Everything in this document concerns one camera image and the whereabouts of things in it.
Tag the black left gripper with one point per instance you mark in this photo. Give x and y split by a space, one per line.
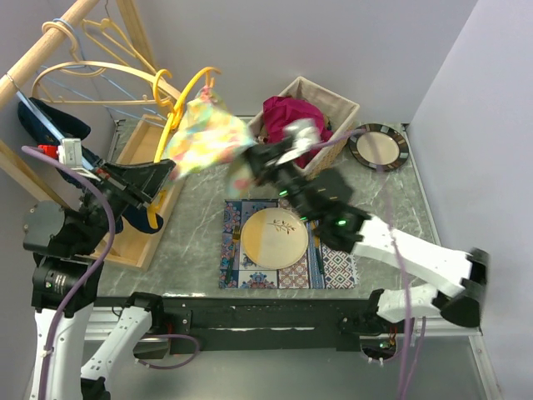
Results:
138 183

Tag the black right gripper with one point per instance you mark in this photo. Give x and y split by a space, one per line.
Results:
262 159

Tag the dark denim skirt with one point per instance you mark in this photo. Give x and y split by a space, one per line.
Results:
72 127

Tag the magenta pleated skirt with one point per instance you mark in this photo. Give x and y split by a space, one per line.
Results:
280 111

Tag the pastel floral skirt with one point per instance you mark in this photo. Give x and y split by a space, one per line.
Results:
208 136

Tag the orange plastic hanger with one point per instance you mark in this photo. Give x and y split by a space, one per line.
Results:
175 112

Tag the light blue wide hanger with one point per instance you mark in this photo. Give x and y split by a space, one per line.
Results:
91 157

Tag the yellow plastic hanger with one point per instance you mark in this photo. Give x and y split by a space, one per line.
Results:
113 41

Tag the blue wire hanger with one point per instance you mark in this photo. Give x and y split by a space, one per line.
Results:
72 88

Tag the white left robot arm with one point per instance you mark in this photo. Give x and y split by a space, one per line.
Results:
66 278

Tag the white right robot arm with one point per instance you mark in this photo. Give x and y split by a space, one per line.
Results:
454 282

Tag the cream wooden hanger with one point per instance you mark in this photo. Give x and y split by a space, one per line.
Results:
78 67

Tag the wooden clothes rack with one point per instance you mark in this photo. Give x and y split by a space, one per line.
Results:
131 249

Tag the yellow cream dinner plate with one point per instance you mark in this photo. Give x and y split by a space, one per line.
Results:
274 238

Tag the patterned placemat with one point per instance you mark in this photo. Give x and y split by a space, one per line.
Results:
340 267

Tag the striped rim dark plate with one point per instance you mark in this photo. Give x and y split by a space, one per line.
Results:
379 147

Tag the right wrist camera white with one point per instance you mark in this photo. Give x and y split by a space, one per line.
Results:
304 136

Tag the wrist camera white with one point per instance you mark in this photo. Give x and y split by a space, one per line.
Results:
304 136
69 153

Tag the gold fork green handle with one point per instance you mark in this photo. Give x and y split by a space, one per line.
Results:
236 234

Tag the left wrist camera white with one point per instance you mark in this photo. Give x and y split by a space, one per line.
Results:
69 153

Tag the gold knife green handle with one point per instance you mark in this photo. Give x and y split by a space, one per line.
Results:
317 247

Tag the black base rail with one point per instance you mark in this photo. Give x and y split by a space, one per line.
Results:
270 321

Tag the aluminium frame rail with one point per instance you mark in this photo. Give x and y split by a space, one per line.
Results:
458 333

